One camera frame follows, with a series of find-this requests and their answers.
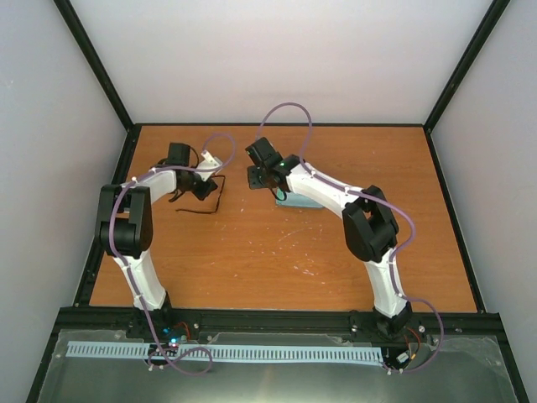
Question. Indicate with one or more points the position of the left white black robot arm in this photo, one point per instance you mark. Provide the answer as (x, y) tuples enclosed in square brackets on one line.
[(124, 221)]

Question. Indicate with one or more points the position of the right back frame post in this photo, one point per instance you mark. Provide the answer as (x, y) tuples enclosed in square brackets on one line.
[(482, 33)]

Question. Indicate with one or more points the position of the black sunglasses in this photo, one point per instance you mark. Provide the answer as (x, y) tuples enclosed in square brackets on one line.
[(209, 206)]

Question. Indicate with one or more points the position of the light blue cable duct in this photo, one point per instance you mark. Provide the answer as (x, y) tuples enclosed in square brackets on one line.
[(237, 354)]

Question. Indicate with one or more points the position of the grey green glasses case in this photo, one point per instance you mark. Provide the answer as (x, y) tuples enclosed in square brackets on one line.
[(290, 199)]

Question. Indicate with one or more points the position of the left back frame post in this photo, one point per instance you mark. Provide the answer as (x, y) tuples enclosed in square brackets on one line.
[(82, 39)]

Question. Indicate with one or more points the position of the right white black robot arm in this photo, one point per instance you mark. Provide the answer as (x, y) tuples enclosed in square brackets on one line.
[(369, 225)]

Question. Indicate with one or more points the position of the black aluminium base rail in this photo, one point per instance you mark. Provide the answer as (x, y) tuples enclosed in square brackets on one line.
[(353, 326)]

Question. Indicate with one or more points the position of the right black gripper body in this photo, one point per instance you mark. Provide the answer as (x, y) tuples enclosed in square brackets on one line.
[(258, 182)]

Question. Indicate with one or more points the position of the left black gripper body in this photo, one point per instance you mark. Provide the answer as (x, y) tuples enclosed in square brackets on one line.
[(199, 193)]

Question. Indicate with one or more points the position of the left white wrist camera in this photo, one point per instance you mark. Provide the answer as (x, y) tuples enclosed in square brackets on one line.
[(209, 166)]

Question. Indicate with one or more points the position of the frame post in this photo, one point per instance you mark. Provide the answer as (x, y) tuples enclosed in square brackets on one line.
[(82, 39), (482, 33)]

